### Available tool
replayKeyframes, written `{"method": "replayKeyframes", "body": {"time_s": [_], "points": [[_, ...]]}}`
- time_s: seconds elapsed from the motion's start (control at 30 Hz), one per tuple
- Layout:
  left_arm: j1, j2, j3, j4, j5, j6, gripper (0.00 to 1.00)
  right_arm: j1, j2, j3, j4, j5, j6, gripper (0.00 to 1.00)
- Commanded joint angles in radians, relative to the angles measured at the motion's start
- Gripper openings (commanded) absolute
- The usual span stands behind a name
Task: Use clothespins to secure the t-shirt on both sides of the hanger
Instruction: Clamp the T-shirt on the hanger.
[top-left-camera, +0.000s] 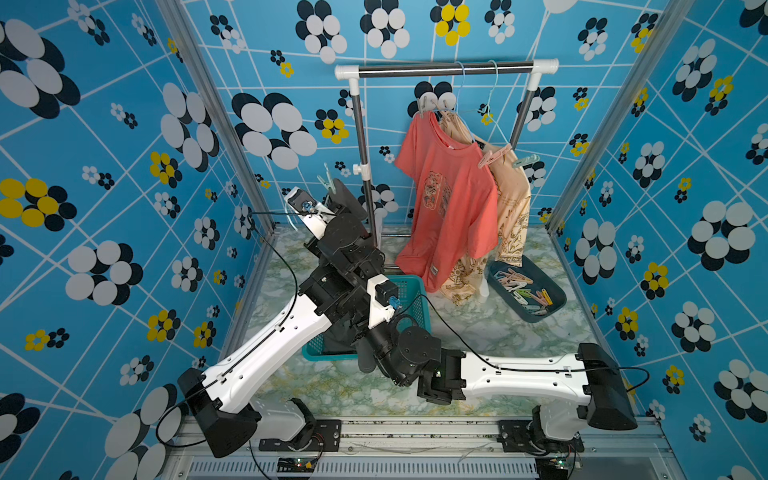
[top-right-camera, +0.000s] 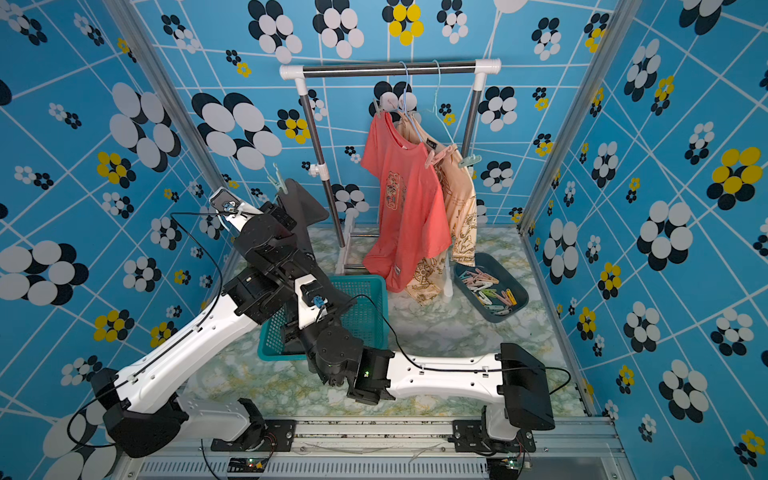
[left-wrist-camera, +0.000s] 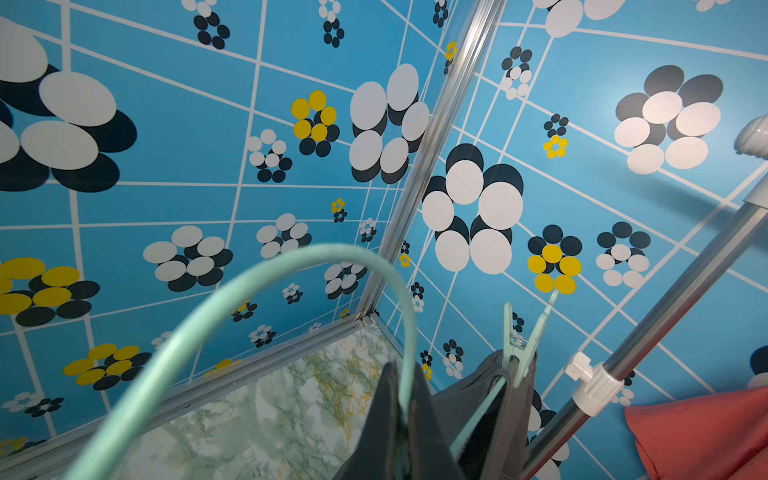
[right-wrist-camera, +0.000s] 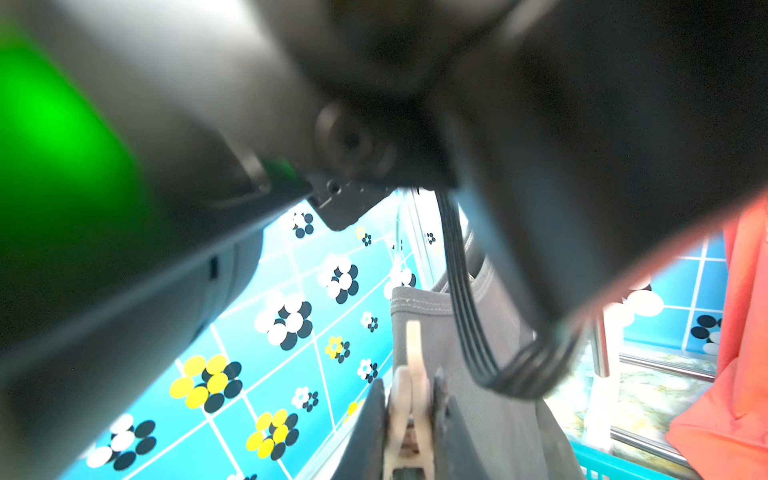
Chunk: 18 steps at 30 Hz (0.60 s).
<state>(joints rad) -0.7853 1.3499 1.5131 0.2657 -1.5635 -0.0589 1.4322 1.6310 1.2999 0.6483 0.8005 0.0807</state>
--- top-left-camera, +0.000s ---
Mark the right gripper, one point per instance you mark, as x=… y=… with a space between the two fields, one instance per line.
x=365 y=337

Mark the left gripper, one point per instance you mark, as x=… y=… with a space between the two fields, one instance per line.
x=343 y=216

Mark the beige compass print t-shirt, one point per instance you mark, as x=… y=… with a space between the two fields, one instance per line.
x=512 y=219

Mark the blue wire hanger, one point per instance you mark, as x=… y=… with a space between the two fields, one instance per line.
x=452 y=123

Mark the mint green wire hanger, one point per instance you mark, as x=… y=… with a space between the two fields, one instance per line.
x=495 y=106

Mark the mint green clothespin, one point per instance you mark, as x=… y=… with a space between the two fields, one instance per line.
x=526 y=161

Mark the dark grey garment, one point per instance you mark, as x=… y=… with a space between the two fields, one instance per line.
x=342 y=336

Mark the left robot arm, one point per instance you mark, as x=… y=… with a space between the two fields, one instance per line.
x=347 y=289

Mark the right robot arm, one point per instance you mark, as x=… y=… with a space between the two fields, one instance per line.
x=583 y=389

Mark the pile of coloured clothespins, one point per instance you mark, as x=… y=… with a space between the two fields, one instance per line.
x=519 y=292

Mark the teal laundry basket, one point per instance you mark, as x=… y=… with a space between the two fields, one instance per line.
x=413 y=311

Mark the dark grey clothespin tray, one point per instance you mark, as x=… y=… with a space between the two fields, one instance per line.
x=541 y=282

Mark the metal clothes rack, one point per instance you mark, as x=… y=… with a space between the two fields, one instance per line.
x=534 y=69

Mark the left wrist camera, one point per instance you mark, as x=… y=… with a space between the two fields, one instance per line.
x=313 y=214

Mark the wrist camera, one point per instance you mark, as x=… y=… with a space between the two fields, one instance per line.
x=313 y=214
x=384 y=300

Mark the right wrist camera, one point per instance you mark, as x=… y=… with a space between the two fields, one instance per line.
x=384 y=300

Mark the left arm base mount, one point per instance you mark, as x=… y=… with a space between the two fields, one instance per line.
x=320 y=436

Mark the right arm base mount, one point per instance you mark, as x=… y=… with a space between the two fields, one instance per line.
x=527 y=436

